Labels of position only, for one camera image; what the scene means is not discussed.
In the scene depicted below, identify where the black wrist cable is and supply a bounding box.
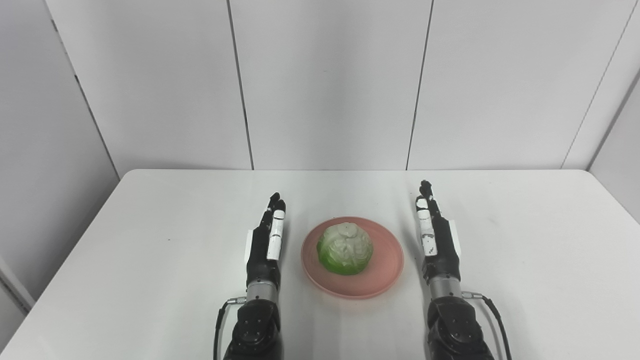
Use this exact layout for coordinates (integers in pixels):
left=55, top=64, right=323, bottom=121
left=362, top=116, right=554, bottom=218
left=462, top=291, right=514, bottom=360
left=213, top=297, right=248, bottom=360

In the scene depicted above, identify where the green white cabbage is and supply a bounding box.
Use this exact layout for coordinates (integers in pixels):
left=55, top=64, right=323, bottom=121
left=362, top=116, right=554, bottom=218
left=316, top=223, right=375, bottom=276

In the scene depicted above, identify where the pink plate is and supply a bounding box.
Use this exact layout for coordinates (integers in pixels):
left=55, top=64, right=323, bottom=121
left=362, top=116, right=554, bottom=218
left=300, top=216, right=405, bottom=300

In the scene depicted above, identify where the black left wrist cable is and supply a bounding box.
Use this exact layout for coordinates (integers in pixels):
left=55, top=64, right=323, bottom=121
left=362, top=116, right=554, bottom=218
left=213, top=297, right=248, bottom=360

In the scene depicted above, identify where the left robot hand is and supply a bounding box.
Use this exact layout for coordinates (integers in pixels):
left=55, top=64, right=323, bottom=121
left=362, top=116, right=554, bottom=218
left=244, top=192, right=287, bottom=288

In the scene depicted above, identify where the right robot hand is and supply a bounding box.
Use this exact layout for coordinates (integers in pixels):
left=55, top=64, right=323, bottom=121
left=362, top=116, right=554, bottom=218
left=415, top=180, right=462, bottom=285

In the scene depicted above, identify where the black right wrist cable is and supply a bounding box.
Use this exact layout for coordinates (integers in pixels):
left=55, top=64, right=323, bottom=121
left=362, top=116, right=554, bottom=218
left=462, top=291, right=514, bottom=360

